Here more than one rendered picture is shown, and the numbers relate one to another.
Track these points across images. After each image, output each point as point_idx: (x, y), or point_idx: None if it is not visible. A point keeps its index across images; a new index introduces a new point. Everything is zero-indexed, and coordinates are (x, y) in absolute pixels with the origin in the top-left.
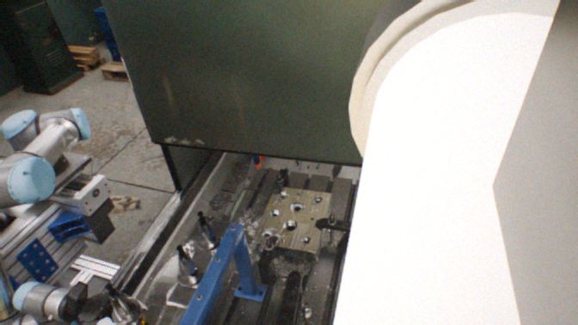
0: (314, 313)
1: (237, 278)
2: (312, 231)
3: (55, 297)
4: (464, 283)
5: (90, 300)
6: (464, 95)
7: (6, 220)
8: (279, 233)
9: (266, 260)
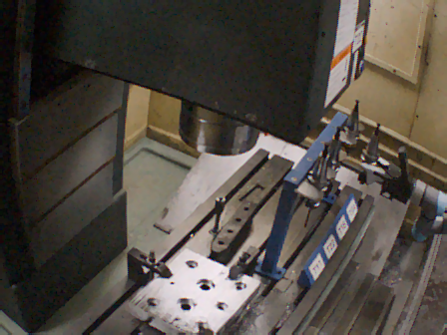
0: (204, 238)
1: (279, 286)
2: (179, 269)
3: (421, 182)
4: None
5: (398, 175)
6: None
7: None
8: (223, 280)
9: (249, 249)
